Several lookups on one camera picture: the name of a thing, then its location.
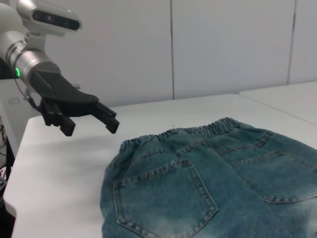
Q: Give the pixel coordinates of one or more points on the white cabinet with label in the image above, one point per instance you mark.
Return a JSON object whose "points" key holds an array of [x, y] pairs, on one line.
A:
{"points": [[12, 111]]}

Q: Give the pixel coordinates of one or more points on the white and silver left robot arm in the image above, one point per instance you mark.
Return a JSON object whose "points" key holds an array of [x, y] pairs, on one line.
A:
{"points": [[27, 60]]}

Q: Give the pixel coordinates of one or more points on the blue denim shorts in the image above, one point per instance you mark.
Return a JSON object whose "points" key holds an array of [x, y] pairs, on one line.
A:
{"points": [[198, 186]]}

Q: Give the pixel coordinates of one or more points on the black box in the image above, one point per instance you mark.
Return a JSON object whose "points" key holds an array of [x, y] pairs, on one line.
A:
{"points": [[5, 72]]}

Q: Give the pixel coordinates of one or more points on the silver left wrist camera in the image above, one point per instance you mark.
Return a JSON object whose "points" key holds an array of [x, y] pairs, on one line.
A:
{"points": [[54, 19]]}

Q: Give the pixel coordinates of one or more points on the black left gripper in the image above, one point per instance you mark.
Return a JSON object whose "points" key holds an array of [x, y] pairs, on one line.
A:
{"points": [[67, 99]]}

